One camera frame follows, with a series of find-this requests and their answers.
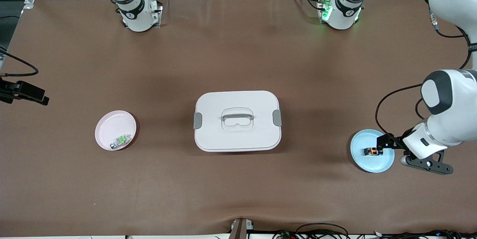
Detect white lidded box grey latches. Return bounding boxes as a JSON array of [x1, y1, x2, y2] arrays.
[[193, 90, 282, 153]]

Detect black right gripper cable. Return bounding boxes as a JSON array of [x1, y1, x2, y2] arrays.
[[0, 47, 39, 77]]

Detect bundle of thin cables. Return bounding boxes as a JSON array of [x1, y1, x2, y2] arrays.
[[272, 230, 477, 239]]

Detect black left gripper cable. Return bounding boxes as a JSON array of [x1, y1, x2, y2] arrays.
[[375, 0, 474, 139]]

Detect black looped cable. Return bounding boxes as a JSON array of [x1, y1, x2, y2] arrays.
[[294, 223, 350, 239]]

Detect green and clear switch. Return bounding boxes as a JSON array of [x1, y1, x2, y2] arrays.
[[110, 134, 132, 150]]

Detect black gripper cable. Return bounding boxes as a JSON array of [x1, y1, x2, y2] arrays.
[[0, 47, 39, 77], [375, 0, 474, 139]]

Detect light blue round plate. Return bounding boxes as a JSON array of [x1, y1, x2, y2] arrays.
[[350, 129, 395, 173]]

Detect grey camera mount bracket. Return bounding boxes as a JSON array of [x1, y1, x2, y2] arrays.
[[228, 218, 255, 239]]

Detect pink round plate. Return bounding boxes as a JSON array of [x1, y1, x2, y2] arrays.
[[95, 110, 137, 151]]

